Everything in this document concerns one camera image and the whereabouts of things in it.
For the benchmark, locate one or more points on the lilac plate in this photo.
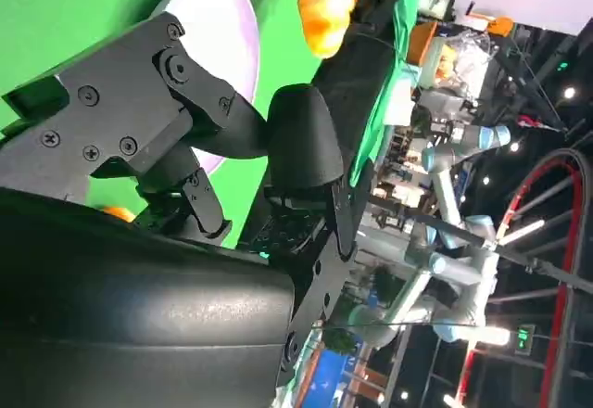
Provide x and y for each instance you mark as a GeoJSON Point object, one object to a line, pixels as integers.
{"type": "Point", "coordinates": [218, 32]}

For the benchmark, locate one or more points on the green lit exit sign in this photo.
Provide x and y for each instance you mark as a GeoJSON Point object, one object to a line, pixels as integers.
{"type": "Point", "coordinates": [523, 337]}

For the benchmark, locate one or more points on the green table cloth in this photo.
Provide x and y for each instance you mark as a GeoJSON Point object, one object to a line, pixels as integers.
{"type": "Point", "coordinates": [69, 0]}

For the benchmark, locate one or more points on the orange bin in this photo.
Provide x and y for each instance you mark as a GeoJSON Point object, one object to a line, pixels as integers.
{"type": "Point", "coordinates": [419, 42]}

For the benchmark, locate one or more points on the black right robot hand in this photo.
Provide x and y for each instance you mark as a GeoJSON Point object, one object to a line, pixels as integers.
{"type": "Point", "coordinates": [139, 310]}

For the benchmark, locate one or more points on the orange and white bread roll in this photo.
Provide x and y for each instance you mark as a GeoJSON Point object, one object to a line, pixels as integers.
{"type": "Point", "coordinates": [118, 213]}
{"type": "Point", "coordinates": [324, 18]}

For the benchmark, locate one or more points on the red hoop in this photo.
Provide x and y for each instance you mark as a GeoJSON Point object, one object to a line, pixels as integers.
{"type": "Point", "coordinates": [562, 301]}

